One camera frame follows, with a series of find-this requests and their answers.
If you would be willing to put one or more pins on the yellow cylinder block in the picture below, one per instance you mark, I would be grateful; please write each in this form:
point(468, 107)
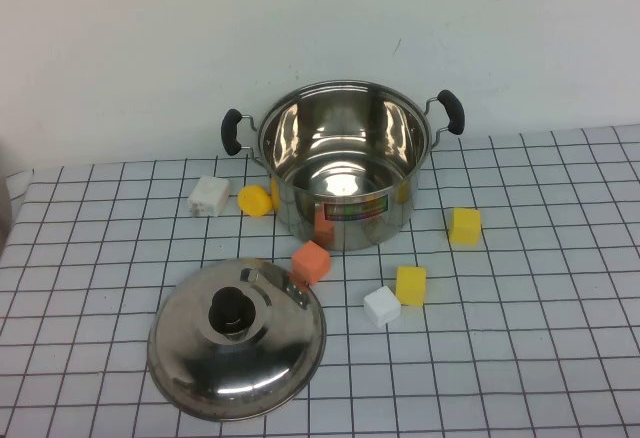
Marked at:
point(254, 201)

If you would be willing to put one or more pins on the white black-grid tablecloth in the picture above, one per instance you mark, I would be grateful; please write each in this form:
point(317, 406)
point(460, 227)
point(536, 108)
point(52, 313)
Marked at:
point(500, 358)

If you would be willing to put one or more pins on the orange foam cube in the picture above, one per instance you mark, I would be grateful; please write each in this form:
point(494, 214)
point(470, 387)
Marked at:
point(310, 261)

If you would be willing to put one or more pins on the white block with marks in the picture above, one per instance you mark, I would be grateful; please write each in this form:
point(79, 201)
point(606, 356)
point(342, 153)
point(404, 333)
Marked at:
point(210, 195)

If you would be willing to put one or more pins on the yellow foam cube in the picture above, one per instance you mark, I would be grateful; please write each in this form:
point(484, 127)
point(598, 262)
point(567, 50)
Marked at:
point(411, 286)
point(465, 226)

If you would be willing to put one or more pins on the blurry grey rounded object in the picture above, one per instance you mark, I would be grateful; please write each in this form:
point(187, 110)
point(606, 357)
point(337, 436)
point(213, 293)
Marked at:
point(4, 208)

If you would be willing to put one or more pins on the white foam cube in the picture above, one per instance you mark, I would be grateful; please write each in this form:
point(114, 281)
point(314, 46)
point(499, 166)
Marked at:
point(382, 306)

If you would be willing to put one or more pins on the stainless steel lid black knob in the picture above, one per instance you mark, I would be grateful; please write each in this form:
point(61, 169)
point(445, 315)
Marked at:
point(240, 375)

